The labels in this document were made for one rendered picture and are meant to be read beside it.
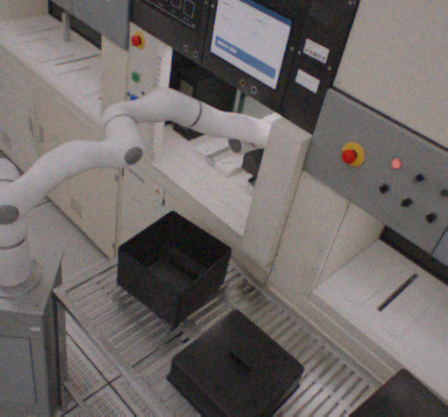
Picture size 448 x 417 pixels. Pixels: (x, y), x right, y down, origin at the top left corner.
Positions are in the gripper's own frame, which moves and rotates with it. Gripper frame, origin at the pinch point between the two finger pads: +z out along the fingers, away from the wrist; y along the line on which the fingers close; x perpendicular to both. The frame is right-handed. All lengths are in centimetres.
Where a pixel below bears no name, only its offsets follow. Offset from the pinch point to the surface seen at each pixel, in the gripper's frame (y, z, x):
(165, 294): 16, -72, -33
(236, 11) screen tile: -10, -31, 42
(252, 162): -5.8, -10.6, -19.7
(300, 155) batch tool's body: 26.8, -34.5, 13.2
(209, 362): 42, -76, -35
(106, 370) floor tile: -17, -67, -122
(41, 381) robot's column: -10, -101, -86
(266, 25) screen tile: 2, -31, 42
